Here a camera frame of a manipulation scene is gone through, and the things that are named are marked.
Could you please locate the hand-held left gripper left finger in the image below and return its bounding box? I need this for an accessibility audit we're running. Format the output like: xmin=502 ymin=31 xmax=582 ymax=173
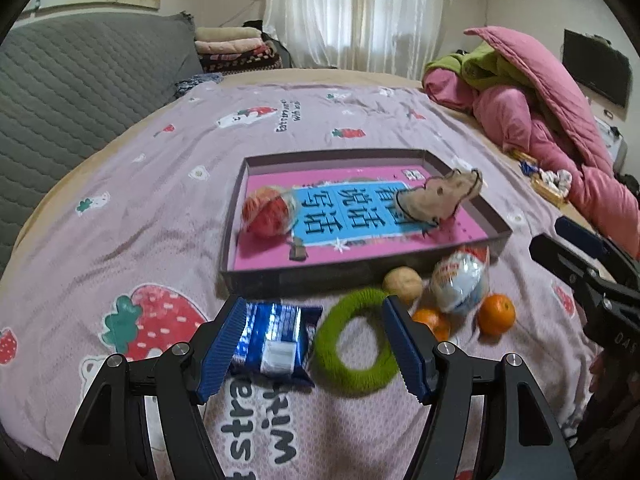
xmin=59 ymin=297 xmax=248 ymax=480

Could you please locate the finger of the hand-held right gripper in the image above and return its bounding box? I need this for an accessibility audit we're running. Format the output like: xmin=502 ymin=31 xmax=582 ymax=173
xmin=529 ymin=234 xmax=608 ymax=311
xmin=555 ymin=216 xmax=640 ymax=286

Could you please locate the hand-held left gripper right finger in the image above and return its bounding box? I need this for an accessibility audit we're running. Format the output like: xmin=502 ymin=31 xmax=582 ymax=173
xmin=381 ymin=295 xmax=578 ymax=480

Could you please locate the orange mandarin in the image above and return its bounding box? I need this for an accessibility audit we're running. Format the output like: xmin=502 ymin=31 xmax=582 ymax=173
xmin=476 ymin=293 xmax=517 ymax=337
xmin=411 ymin=307 xmax=452 ymax=342

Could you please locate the dark shallow cardboard box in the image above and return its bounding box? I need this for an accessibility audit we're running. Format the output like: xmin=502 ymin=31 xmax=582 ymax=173
xmin=217 ymin=148 xmax=514 ymax=298

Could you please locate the green knitted ring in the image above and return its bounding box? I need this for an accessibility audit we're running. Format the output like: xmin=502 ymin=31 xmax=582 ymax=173
xmin=312 ymin=287 xmax=408 ymax=397

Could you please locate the white egg-shaped toy packet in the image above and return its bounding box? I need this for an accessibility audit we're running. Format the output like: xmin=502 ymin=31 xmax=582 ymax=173
xmin=430 ymin=245 xmax=491 ymax=316

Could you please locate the blue snack packet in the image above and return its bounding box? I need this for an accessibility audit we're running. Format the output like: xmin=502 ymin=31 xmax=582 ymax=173
xmin=230 ymin=301 xmax=324 ymax=390

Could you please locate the small wooden box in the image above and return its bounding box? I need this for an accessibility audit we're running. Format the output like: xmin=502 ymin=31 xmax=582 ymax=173
xmin=530 ymin=167 xmax=573 ymax=206

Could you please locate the beige round potato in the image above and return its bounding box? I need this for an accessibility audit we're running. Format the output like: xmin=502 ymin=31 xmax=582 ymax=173
xmin=382 ymin=266 xmax=423 ymax=306

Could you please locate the white plastic case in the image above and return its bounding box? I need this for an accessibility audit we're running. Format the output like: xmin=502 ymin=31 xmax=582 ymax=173
xmin=595 ymin=120 xmax=628 ymax=171

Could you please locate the pink quilt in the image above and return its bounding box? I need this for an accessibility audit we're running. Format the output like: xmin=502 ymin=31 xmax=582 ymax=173
xmin=422 ymin=26 xmax=640 ymax=261

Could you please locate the beige plush toy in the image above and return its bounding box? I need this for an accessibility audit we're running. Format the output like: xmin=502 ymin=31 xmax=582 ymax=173
xmin=395 ymin=167 xmax=485 ymax=226

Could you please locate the red ball in plastic bag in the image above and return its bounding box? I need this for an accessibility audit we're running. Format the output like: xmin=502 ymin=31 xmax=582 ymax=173
xmin=241 ymin=186 xmax=301 ymax=238

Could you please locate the black flat television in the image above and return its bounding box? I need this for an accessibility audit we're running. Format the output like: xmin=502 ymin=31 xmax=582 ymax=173
xmin=562 ymin=29 xmax=632 ymax=108

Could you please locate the green blanket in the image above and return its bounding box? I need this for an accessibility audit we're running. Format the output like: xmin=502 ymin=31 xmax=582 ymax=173
xmin=425 ymin=41 xmax=541 ymax=96

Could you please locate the dark blue patterned cloth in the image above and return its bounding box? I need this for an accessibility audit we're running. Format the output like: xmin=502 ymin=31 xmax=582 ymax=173
xmin=175 ymin=72 xmax=223 ymax=101

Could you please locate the dark patterned folded blanket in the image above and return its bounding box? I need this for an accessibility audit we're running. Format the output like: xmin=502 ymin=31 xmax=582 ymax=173
xmin=200 ymin=45 xmax=283 ymax=74

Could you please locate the grey quilted cover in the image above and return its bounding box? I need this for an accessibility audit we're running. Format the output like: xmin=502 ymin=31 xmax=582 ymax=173
xmin=0 ymin=10 xmax=203 ymax=271

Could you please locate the pink folded blanket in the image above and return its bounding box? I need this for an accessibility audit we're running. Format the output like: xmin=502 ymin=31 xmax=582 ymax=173
xmin=195 ymin=37 xmax=263 ymax=55

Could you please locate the white sheer curtain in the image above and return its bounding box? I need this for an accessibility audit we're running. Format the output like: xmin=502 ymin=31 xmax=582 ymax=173
xmin=262 ymin=0 xmax=456 ymax=78

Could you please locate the beige folded blanket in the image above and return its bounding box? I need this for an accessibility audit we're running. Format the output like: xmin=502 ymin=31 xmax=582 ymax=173
xmin=195 ymin=26 xmax=261 ymax=43

